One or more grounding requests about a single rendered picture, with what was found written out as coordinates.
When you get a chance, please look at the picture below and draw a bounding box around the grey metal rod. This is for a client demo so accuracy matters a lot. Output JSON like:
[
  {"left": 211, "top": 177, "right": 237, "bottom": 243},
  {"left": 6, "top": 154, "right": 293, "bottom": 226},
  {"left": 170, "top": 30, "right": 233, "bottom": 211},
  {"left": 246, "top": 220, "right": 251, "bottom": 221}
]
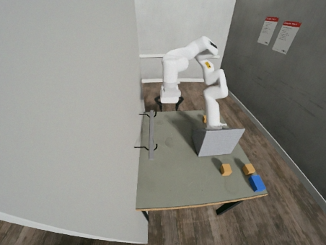
[{"left": 149, "top": 110, "right": 154, "bottom": 160}]

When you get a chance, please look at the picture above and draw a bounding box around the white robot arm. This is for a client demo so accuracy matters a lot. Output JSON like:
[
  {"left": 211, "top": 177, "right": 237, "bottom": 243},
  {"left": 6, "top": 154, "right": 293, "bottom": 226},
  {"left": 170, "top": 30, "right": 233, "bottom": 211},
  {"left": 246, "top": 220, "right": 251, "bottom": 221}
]
[{"left": 162, "top": 36, "right": 228, "bottom": 130}]

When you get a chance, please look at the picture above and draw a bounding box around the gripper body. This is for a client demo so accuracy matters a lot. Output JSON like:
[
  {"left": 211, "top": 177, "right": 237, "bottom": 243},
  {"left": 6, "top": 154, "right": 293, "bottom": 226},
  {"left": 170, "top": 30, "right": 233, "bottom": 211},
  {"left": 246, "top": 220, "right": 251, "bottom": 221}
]
[{"left": 160, "top": 85, "right": 178, "bottom": 103}]

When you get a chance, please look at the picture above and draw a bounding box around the small tan block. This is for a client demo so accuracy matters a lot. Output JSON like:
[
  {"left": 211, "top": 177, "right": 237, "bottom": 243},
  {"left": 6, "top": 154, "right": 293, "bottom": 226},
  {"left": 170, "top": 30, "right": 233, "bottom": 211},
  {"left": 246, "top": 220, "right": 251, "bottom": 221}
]
[
  {"left": 220, "top": 164, "right": 232, "bottom": 176},
  {"left": 242, "top": 164, "right": 255, "bottom": 176}
]

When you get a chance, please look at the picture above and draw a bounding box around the white wall panel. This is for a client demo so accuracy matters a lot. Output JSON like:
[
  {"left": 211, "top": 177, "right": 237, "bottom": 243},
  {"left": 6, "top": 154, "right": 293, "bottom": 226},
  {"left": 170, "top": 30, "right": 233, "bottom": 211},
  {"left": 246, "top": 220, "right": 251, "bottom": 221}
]
[{"left": 0, "top": 0, "right": 148, "bottom": 244}]

